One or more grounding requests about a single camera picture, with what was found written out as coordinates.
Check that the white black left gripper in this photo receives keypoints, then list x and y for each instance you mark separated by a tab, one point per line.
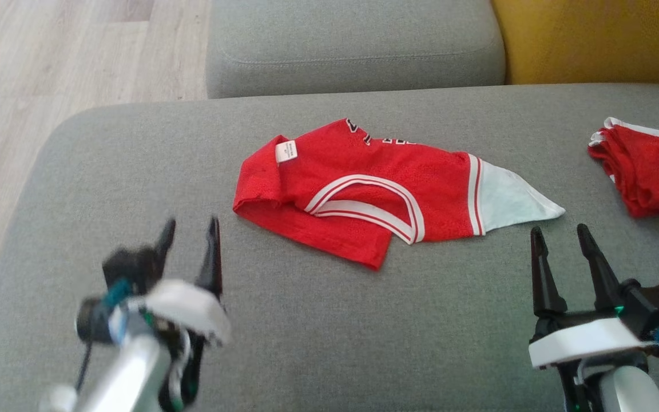
192	309

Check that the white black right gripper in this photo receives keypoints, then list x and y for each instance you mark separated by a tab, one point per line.
581	343

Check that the red shorts with white stripe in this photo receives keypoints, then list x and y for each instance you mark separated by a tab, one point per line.
650	171

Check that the red jersey with white trim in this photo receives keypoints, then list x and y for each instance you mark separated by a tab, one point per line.
335	177

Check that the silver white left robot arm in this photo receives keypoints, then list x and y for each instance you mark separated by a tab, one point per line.
123	377

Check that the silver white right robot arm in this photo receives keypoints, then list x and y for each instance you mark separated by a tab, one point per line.
632	395

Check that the large grey sofa chaise seat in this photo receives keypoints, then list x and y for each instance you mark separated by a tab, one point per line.
364	343

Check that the large yellow sofa back cushion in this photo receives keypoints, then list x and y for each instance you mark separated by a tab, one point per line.
592	40

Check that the long grey sofa seat cushion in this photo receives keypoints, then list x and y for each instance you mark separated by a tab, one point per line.
352	46

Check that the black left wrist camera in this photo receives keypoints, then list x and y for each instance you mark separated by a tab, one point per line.
129	266

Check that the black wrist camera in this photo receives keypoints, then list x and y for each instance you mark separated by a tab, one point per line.
655	306
129	266

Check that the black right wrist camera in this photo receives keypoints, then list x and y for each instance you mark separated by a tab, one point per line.
655	306

